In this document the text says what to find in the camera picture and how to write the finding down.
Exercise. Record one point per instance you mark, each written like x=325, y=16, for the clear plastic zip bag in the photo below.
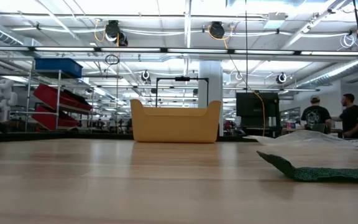
x=306, y=139

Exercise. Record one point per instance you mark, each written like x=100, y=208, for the dark green elastic bandage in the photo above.
x=322, y=175

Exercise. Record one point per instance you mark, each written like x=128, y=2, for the yellow plastic basket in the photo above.
x=176, y=124

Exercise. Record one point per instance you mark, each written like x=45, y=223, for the white pillar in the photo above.
x=210, y=84

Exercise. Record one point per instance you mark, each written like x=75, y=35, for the black monitor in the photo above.
x=250, y=107

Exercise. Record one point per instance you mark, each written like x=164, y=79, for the long ceiling light strip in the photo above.
x=129, y=49

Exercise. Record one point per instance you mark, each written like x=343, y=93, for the red plastic bin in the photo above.
x=47, y=119
x=51, y=95

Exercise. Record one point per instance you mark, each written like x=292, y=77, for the blue plastic bin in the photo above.
x=57, y=67

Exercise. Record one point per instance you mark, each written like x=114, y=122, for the person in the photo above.
x=315, y=113
x=353, y=119

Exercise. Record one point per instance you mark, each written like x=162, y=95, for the grey office chair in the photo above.
x=320, y=128

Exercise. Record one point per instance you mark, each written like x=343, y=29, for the metal shelf rack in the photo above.
x=28, y=93

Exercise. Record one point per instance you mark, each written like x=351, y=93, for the distant black rig frame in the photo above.
x=182, y=78

